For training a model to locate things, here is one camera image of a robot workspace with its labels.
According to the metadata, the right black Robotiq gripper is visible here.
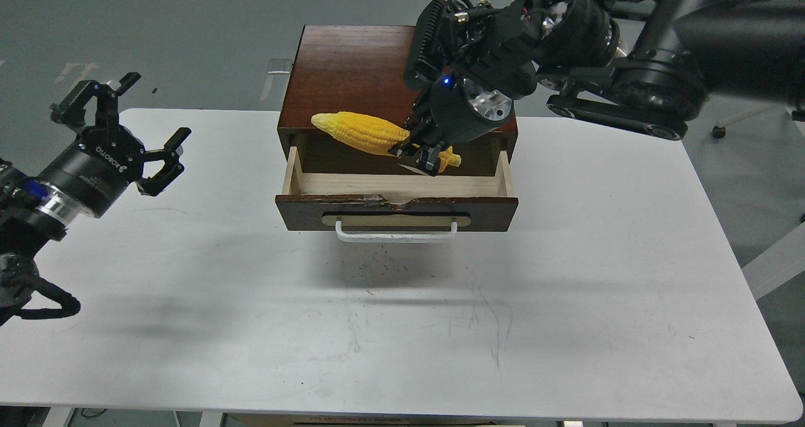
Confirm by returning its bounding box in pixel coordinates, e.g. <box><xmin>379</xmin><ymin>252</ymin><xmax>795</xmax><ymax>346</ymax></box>
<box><xmin>37</xmin><ymin>126</ymin><xmax>145</xmax><ymax>218</ymax></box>

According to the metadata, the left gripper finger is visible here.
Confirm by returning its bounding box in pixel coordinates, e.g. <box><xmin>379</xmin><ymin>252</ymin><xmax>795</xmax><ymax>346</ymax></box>
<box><xmin>136</xmin><ymin>127</ymin><xmax>192</xmax><ymax>197</ymax></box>
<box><xmin>50</xmin><ymin>72</ymin><xmax>142</xmax><ymax>140</ymax></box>

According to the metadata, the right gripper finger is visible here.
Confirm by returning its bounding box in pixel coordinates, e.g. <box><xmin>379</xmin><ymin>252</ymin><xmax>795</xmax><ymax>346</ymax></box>
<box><xmin>389</xmin><ymin>140</ymin><xmax>455</xmax><ymax>177</ymax></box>
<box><xmin>402</xmin><ymin>109</ymin><xmax>441</xmax><ymax>147</ymax></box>

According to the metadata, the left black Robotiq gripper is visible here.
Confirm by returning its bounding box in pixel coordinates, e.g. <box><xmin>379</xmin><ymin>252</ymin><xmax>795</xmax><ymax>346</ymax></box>
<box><xmin>430</xmin><ymin>75</ymin><xmax>514</xmax><ymax>145</ymax></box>

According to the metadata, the wooden drawer with white handle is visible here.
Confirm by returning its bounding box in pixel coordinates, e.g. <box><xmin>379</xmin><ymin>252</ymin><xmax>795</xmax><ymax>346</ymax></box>
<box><xmin>275</xmin><ymin>133</ymin><xmax>519</xmax><ymax>233</ymax></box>

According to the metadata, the yellow plastic corn cob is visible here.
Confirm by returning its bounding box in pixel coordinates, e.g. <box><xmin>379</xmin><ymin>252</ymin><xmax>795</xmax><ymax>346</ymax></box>
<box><xmin>311</xmin><ymin>111</ymin><xmax>462</xmax><ymax>170</ymax></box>

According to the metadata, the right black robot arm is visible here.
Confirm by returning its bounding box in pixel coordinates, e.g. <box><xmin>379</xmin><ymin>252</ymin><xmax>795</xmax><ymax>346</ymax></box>
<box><xmin>278</xmin><ymin>0</ymin><xmax>803</xmax><ymax>228</ymax></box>

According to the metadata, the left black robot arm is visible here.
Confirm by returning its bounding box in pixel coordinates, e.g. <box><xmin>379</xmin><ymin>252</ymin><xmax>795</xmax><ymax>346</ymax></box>
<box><xmin>2</xmin><ymin>72</ymin><xmax>518</xmax><ymax>321</ymax></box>

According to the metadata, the dark wooden drawer cabinet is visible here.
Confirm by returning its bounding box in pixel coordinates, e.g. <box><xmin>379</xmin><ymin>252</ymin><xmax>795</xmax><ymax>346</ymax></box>
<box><xmin>277</xmin><ymin>25</ymin><xmax>519</xmax><ymax>158</ymax></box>

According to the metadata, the white chair leg with caster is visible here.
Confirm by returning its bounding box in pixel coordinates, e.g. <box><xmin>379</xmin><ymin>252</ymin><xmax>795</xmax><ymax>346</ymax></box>
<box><xmin>711</xmin><ymin>105</ymin><xmax>804</xmax><ymax>140</ymax></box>

